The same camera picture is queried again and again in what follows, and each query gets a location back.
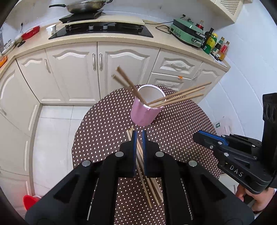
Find wooden chopstick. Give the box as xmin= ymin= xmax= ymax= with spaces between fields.
xmin=154 ymin=93 xmax=204 ymax=108
xmin=148 ymin=82 xmax=211 ymax=105
xmin=149 ymin=87 xmax=205 ymax=107
xmin=136 ymin=139 xmax=163 ymax=208
xmin=111 ymin=74 xmax=129 ymax=88
xmin=117 ymin=66 xmax=147 ymax=105

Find pink paper cup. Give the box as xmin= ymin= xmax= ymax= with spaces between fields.
xmin=131 ymin=84 xmax=166 ymax=127

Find person right hand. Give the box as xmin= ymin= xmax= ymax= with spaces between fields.
xmin=235 ymin=185 xmax=276 ymax=211

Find brown polka dot tablecloth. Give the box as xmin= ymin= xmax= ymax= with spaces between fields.
xmin=71 ymin=89 xmax=221 ymax=224

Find red plastic bucket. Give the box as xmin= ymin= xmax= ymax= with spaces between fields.
xmin=23 ymin=195 xmax=41 ymax=210

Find red sauce bottle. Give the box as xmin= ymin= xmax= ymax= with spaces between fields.
xmin=218 ymin=41 xmax=230 ymax=61

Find green oil bottle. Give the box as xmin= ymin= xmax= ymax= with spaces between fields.
xmin=203 ymin=33 xmax=217 ymax=54

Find dark sauce bottle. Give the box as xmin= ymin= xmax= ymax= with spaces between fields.
xmin=201 ymin=28 xmax=214 ymax=49

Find green electric cooker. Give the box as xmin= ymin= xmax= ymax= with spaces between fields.
xmin=169 ymin=18 xmax=206 ymax=48

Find lower cabinets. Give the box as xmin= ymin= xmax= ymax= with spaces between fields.
xmin=1 ymin=42 xmax=230 ymax=203

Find black gas hob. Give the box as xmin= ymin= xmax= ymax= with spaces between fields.
xmin=49 ymin=22 xmax=153 ymax=39

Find orange sponge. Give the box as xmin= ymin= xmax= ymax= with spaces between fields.
xmin=0 ymin=56 xmax=8 ymax=68

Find beige cutting board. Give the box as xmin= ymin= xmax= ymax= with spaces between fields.
xmin=64 ymin=15 xmax=145 ymax=26

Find stacked bowls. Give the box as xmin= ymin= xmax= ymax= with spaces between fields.
xmin=1 ymin=38 xmax=23 ymax=56

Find white mug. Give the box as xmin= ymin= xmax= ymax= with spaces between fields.
xmin=46 ymin=24 xmax=57 ymax=35

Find red tray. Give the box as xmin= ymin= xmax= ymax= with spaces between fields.
xmin=22 ymin=25 xmax=40 ymax=41

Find black induction cooker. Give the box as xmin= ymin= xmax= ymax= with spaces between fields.
xmin=59 ymin=9 xmax=103 ymax=24

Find black wok with lid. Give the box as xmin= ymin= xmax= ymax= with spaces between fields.
xmin=49 ymin=0 xmax=113 ymax=14

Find black power cable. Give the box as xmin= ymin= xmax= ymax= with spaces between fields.
xmin=144 ymin=13 xmax=187 ymax=35

